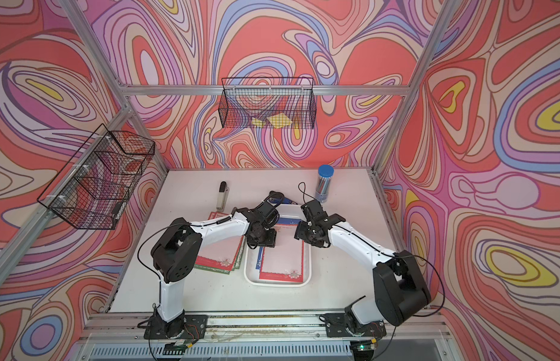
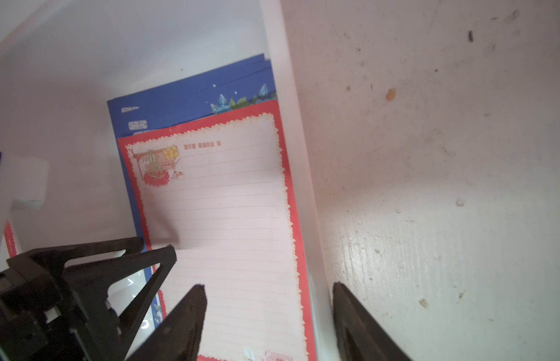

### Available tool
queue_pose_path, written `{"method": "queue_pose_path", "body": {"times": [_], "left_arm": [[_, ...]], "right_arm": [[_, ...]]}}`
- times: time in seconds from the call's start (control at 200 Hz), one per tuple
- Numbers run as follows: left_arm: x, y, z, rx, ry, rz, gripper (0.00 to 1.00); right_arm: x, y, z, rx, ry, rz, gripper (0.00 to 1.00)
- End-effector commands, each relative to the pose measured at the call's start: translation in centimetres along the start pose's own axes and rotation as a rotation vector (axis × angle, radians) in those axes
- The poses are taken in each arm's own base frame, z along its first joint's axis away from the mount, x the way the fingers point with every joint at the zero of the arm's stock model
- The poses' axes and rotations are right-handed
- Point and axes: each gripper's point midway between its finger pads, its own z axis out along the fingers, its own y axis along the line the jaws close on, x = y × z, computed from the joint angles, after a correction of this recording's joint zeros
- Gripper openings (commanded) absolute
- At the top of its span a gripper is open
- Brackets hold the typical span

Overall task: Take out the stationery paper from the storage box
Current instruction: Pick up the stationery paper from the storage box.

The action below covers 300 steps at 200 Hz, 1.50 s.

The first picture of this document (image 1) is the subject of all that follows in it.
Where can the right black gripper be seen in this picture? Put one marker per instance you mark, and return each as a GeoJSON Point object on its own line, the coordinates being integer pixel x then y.
{"type": "Point", "coordinates": [299, 234]}

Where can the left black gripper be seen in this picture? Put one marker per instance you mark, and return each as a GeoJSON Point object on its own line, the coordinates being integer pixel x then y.
{"type": "Point", "coordinates": [271, 243]}

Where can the red stationery sheet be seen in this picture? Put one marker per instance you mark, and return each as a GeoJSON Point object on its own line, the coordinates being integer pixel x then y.
{"type": "Point", "coordinates": [290, 278]}
{"type": "Point", "coordinates": [221, 259]}

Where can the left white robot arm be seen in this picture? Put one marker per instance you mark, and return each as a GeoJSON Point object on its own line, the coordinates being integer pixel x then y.
{"type": "Point", "coordinates": [175, 254]}

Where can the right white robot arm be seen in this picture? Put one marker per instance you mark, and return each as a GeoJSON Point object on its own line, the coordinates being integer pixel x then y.
{"type": "Point", "coordinates": [399, 288]}

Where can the white plastic storage tray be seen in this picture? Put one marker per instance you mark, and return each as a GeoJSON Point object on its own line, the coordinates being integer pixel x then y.
{"type": "Point", "coordinates": [250, 267]}

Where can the blue black stapler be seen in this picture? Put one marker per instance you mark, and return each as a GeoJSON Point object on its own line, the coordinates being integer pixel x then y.
{"type": "Point", "coordinates": [276, 197]}

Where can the blue lid pen tube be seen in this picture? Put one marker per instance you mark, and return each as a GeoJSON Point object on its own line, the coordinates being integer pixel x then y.
{"type": "Point", "coordinates": [325, 174]}

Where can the yellow sticky note small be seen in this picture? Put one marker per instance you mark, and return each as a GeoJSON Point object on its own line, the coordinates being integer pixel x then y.
{"type": "Point", "coordinates": [256, 123]}

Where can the yellow sticky note large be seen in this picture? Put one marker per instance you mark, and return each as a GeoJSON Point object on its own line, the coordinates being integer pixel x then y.
{"type": "Point", "coordinates": [280, 120]}

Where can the back black wire basket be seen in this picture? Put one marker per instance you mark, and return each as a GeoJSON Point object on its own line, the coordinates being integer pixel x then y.
{"type": "Point", "coordinates": [243, 98]}

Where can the black wire basket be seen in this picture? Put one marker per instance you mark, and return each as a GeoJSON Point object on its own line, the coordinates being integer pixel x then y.
{"type": "Point", "coordinates": [94, 187]}
{"type": "Point", "coordinates": [243, 98]}

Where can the left black wire basket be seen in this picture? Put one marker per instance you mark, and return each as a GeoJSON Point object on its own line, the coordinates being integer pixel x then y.
{"type": "Point", "coordinates": [94, 187]}

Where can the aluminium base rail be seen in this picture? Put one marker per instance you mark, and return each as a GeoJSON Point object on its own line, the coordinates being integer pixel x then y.
{"type": "Point", "coordinates": [264, 335]}

